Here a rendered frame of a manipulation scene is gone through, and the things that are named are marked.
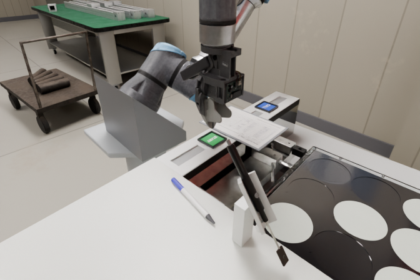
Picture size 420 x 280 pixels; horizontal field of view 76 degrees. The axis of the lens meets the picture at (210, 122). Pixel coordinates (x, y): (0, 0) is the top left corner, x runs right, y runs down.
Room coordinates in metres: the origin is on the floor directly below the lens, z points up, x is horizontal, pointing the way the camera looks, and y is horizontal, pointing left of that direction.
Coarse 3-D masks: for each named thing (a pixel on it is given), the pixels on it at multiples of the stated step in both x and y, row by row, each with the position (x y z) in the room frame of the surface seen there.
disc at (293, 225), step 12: (276, 204) 0.42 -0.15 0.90; (288, 204) 0.42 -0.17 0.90; (276, 216) 0.39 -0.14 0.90; (288, 216) 0.39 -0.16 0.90; (300, 216) 0.39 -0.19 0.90; (276, 228) 0.36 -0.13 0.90; (288, 228) 0.36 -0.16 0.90; (300, 228) 0.36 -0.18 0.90; (312, 228) 0.36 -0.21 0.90; (288, 240) 0.33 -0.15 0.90; (300, 240) 0.33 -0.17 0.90
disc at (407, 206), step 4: (408, 200) 0.43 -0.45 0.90; (412, 200) 0.43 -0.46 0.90; (416, 200) 0.43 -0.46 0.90; (404, 204) 0.42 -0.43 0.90; (408, 204) 0.42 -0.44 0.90; (412, 204) 0.42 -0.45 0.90; (416, 204) 0.42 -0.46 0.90; (404, 208) 0.41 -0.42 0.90; (408, 208) 0.41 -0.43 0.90; (412, 208) 0.41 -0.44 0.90; (416, 208) 0.41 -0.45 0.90; (404, 212) 0.40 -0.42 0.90; (408, 212) 0.40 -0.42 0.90; (412, 212) 0.40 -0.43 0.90; (416, 212) 0.40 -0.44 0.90; (408, 216) 0.39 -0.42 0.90; (412, 216) 0.39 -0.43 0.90; (416, 216) 0.39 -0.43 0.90; (412, 220) 0.38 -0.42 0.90; (416, 220) 0.38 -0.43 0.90; (416, 224) 0.37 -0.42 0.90
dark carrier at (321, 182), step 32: (320, 160) 0.58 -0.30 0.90; (288, 192) 0.46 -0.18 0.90; (320, 192) 0.46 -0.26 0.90; (352, 192) 0.45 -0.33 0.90; (384, 192) 0.46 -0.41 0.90; (416, 192) 0.45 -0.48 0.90; (320, 224) 0.37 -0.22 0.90; (320, 256) 0.30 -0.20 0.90; (352, 256) 0.30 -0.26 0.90; (384, 256) 0.30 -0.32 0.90
